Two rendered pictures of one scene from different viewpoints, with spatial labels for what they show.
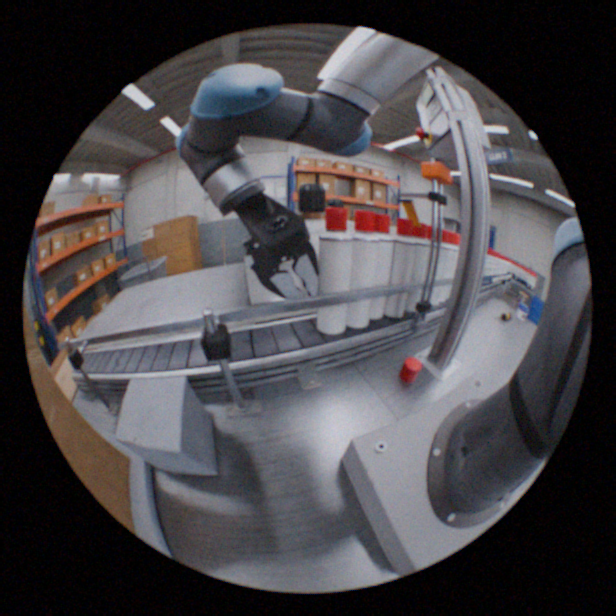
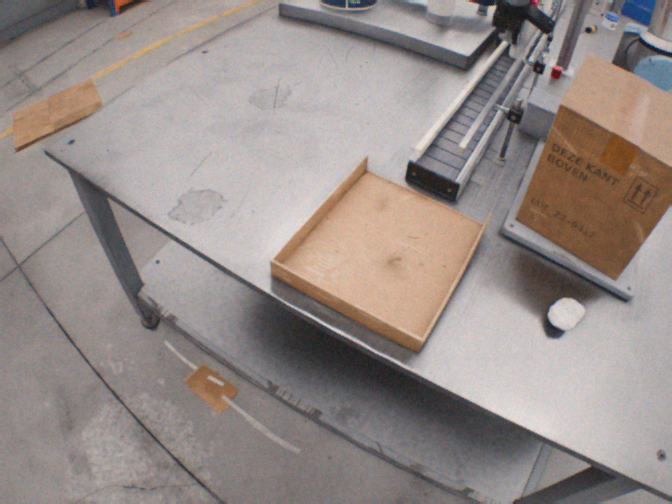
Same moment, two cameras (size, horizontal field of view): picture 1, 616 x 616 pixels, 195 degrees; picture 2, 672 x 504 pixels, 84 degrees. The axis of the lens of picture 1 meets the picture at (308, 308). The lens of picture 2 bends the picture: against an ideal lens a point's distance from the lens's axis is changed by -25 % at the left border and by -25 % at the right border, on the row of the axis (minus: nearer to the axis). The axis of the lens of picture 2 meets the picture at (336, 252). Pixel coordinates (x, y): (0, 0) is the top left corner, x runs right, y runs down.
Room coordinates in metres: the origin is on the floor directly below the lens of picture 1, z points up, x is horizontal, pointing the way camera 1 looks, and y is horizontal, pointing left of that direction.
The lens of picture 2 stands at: (-0.33, 1.16, 1.45)
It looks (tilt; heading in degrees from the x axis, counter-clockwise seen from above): 51 degrees down; 319
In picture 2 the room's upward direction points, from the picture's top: 4 degrees clockwise
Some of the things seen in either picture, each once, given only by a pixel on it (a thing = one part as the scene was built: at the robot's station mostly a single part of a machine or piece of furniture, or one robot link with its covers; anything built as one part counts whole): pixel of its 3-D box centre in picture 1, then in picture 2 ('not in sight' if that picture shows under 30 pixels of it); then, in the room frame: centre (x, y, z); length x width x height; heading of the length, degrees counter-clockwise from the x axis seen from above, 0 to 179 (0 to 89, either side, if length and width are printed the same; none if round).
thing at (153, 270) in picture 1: (148, 290); not in sight; (1.64, 2.07, 0.48); 0.89 x 0.63 x 0.96; 33
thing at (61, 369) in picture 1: (65, 370); (390, 241); (0.00, 0.76, 0.85); 0.30 x 0.26 x 0.04; 110
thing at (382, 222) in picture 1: (377, 267); not in sight; (0.33, -0.13, 0.98); 0.05 x 0.05 x 0.20
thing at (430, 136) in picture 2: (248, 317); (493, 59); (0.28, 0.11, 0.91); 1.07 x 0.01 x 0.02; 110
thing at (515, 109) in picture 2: (91, 370); (501, 126); (0.06, 0.39, 0.91); 0.07 x 0.03 x 0.16; 20
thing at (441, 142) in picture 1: (448, 119); not in sight; (0.30, -0.31, 1.38); 0.17 x 0.10 x 0.19; 165
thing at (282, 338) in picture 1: (386, 320); (522, 48); (0.34, -0.18, 0.86); 1.65 x 0.08 x 0.04; 110
